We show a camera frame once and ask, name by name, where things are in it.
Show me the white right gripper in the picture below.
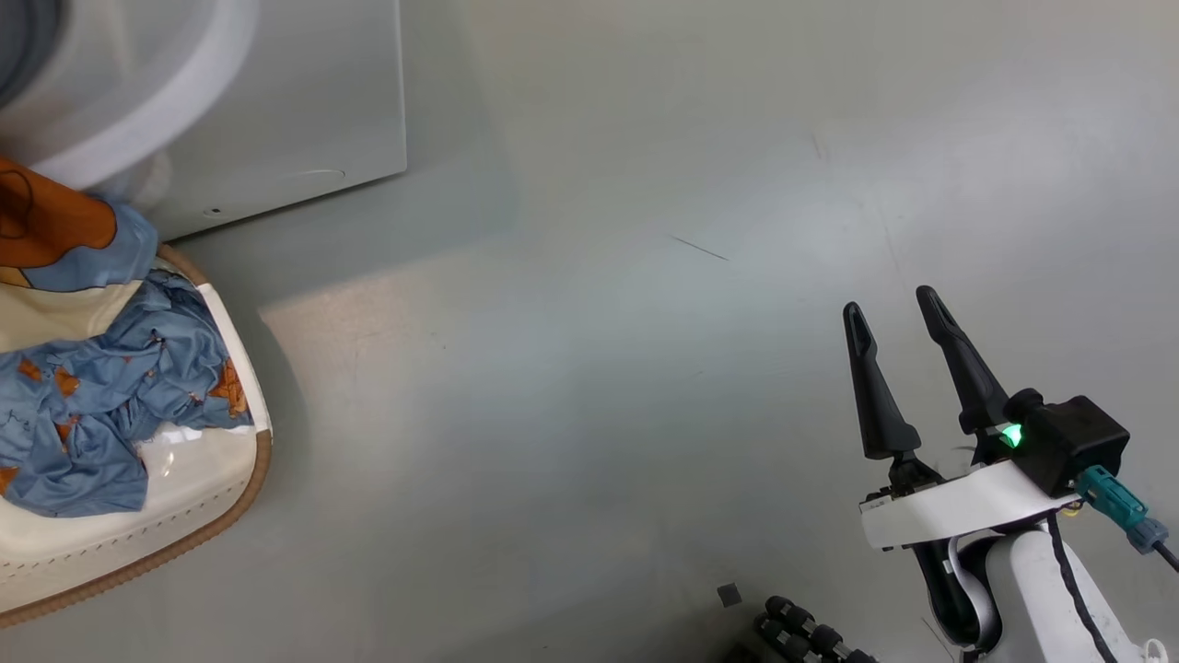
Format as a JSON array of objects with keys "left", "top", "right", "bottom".
[{"left": 843, "top": 285, "right": 1083, "bottom": 552}]

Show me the blue cartoon print garment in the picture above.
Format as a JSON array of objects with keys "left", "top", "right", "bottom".
[{"left": 0, "top": 267, "right": 254, "bottom": 518}]

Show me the white front-load washing machine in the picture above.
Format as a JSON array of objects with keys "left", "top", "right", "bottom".
[{"left": 0, "top": 0, "right": 408, "bottom": 242}]

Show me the cream perforated laundry basket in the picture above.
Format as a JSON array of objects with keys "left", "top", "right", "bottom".
[{"left": 0, "top": 241, "right": 274, "bottom": 629}]

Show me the teal right camera cable connector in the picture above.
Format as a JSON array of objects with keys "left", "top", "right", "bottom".
[{"left": 1076, "top": 465, "right": 1179, "bottom": 572}]

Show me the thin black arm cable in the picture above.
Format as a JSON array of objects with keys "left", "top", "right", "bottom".
[{"left": 1045, "top": 511, "right": 1120, "bottom": 663}]

